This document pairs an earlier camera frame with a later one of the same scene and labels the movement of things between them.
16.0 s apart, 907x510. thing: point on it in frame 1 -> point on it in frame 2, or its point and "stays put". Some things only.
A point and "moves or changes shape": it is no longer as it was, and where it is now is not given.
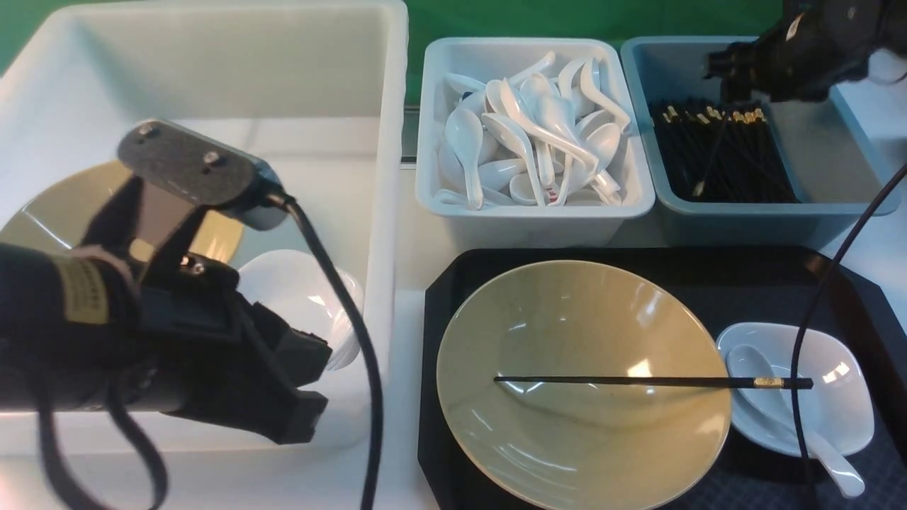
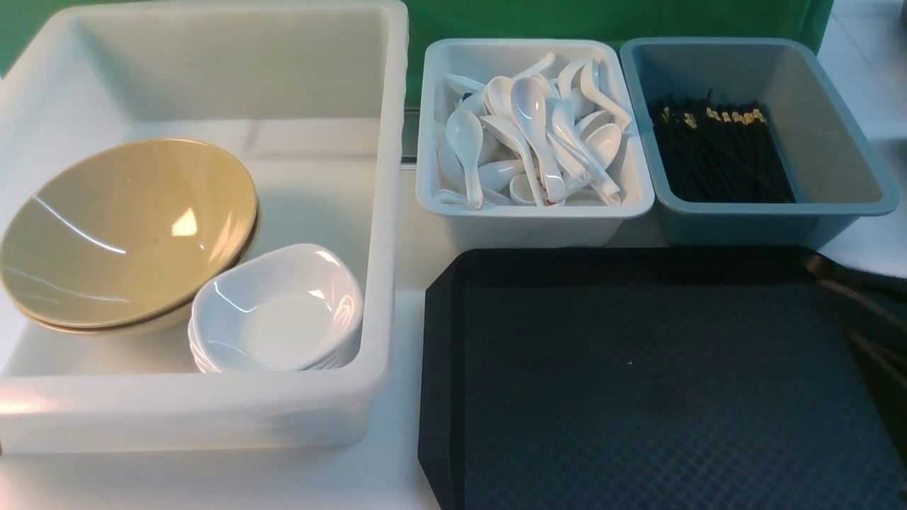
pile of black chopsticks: (722, 153) stays put
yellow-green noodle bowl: (582, 445) moves or changes shape
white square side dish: (835, 387) -> (294, 307)
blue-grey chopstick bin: (836, 180) stays put
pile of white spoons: (532, 141) stays put
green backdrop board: (623, 18) stays put
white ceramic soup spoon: (745, 361) -> (529, 102)
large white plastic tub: (314, 92) stays put
